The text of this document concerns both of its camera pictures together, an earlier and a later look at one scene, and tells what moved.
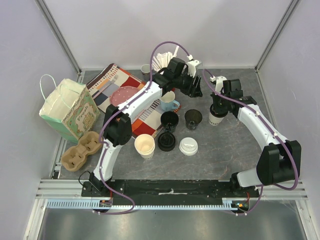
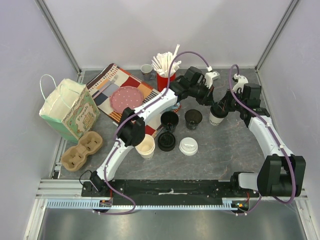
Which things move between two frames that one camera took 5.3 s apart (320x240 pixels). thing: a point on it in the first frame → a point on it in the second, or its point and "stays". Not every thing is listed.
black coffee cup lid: [217, 111] stays
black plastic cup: [192, 117] stays
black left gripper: [193, 91] → [207, 100]
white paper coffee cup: [215, 121] stays
